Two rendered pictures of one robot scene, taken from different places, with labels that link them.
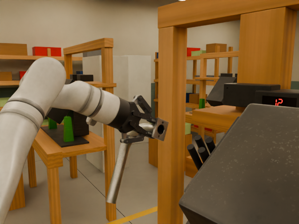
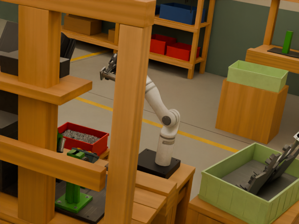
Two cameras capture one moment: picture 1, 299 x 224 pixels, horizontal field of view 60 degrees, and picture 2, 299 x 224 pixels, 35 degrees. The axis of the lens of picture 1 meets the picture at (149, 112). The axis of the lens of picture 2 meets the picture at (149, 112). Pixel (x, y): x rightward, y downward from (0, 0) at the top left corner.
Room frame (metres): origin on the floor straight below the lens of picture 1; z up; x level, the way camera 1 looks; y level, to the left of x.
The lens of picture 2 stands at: (2.68, -0.81, 2.17)
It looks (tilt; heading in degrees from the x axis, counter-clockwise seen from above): 21 degrees down; 152
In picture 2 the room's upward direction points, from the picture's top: 6 degrees clockwise
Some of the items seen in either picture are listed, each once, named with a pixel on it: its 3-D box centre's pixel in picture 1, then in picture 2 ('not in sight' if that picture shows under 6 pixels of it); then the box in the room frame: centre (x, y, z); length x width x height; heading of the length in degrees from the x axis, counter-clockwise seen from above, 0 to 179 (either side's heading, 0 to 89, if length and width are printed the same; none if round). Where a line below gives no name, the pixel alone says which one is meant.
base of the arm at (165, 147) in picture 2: not in sight; (164, 149); (0.54, 0.45, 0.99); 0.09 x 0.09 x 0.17; 37
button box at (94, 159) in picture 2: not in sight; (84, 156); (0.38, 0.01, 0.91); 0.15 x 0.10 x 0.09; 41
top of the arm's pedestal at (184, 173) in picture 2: not in sight; (161, 173); (0.54, 0.44, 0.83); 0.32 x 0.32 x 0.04; 39
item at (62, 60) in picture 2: (250, 95); (50, 65); (0.80, -0.31, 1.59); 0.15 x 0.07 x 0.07; 41
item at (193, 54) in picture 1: (186, 90); not in sight; (6.91, -0.99, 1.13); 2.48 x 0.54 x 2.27; 33
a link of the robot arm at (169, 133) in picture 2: not in sight; (169, 124); (0.54, 0.45, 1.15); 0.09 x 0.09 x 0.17; 37
